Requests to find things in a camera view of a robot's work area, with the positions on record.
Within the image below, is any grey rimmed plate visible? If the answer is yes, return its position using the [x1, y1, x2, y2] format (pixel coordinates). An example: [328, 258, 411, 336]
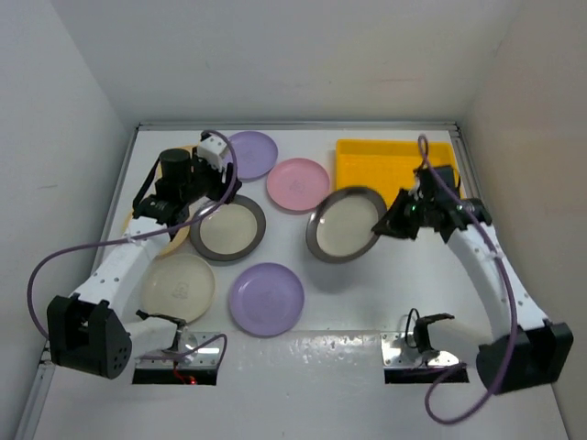
[190, 195, 267, 262]
[305, 186, 387, 264]

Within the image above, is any cream plate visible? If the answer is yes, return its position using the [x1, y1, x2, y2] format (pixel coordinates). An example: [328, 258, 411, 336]
[140, 254, 216, 324]

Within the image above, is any purple plate front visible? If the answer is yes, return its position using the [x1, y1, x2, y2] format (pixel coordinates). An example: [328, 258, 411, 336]
[228, 262, 305, 337]

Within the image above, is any pink plate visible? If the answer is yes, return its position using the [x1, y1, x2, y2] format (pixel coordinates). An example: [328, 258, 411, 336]
[267, 158, 331, 212]

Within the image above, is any orange plate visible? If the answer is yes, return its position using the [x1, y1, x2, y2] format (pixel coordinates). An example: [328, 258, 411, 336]
[120, 164, 190, 259]

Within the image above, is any yellow plastic bin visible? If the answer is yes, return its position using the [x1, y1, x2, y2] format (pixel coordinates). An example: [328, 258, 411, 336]
[335, 138, 461, 203]

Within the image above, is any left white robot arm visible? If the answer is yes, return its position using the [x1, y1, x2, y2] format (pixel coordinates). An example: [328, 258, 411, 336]
[47, 138, 240, 380]

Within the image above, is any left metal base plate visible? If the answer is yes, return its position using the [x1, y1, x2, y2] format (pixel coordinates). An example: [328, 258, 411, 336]
[136, 331, 227, 369]

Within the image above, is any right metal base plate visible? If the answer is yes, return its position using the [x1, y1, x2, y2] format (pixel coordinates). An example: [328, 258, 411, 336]
[380, 332, 460, 370]

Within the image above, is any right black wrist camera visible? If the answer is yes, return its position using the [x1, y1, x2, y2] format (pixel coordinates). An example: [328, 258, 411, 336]
[433, 165, 460, 196]

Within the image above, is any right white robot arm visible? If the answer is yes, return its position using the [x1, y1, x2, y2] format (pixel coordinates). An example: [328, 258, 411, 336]
[371, 170, 573, 394]

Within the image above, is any purple plate back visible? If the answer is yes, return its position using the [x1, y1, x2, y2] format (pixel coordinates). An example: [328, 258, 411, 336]
[228, 131, 279, 181]

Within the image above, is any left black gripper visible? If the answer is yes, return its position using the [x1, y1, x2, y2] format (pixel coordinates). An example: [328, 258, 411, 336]
[180, 145, 241, 204]

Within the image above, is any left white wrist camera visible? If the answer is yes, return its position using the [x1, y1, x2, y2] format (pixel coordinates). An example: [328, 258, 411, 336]
[196, 132, 229, 171]

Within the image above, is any metal base plate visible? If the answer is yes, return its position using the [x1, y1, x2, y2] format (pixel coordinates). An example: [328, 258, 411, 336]
[136, 331, 227, 369]
[380, 332, 460, 370]

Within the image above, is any purple plate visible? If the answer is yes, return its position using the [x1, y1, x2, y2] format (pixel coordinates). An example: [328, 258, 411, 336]
[228, 262, 305, 337]
[228, 131, 279, 181]

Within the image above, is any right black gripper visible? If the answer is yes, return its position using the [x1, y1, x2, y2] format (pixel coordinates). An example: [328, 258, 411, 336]
[372, 186, 434, 239]

